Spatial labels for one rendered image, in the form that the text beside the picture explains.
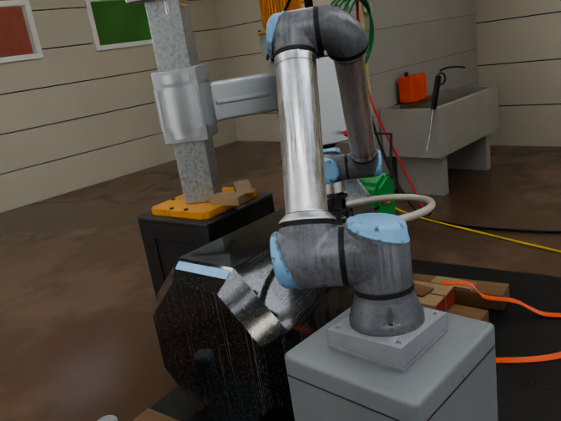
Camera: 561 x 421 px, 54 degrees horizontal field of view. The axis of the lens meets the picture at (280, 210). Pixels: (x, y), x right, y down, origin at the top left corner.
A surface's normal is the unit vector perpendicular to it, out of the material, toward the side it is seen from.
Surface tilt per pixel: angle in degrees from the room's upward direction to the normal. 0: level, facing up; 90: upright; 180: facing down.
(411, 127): 90
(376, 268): 88
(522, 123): 90
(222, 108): 90
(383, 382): 0
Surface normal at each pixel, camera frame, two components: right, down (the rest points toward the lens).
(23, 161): 0.72, 0.10
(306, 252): -0.21, -0.13
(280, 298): 0.47, -0.63
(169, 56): -0.11, 0.30
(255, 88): 0.29, 0.24
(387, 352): -0.68, 0.30
